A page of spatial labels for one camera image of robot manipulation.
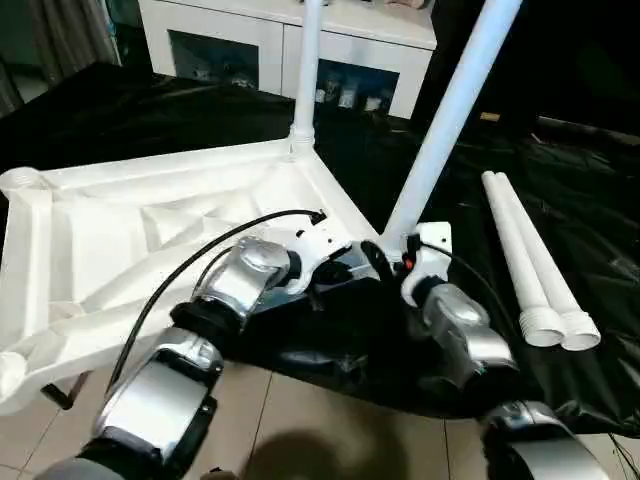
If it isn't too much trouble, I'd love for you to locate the white plastic table leg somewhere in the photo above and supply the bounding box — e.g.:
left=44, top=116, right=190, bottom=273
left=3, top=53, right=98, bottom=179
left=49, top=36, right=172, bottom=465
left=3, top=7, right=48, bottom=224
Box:
left=290, top=0, right=325, bottom=157
left=382, top=0, right=525, bottom=252
left=480, top=171, right=566, bottom=348
left=492, top=171, right=601, bottom=352

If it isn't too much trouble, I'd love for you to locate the white plastic table top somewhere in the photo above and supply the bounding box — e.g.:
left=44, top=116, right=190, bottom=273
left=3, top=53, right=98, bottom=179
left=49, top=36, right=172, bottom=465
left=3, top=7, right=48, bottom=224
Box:
left=0, top=137, right=382, bottom=416

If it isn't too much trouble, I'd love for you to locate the black mat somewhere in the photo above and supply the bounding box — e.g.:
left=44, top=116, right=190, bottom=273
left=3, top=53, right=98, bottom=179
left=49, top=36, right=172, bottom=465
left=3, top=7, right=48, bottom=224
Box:
left=0, top=62, right=640, bottom=441

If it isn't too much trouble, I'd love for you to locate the white cabinet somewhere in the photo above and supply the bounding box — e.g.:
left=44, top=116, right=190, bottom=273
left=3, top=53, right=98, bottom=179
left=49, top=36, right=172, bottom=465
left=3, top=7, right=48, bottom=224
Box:
left=137, top=0, right=440, bottom=120

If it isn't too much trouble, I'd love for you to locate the black stand strut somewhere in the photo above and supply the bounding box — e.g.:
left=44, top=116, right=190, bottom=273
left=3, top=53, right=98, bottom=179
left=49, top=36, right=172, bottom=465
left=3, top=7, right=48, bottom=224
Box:
left=41, top=371, right=92, bottom=412

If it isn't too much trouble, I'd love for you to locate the grey curtain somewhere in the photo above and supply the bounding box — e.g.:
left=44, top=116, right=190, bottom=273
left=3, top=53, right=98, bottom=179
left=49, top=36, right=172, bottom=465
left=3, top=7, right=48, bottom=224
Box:
left=0, top=0, right=122, bottom=117

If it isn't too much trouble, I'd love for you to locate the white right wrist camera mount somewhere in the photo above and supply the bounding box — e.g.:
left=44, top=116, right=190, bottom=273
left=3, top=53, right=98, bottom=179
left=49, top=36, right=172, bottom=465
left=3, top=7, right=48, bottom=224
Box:
left=401, top=220, right=455, bottom=307

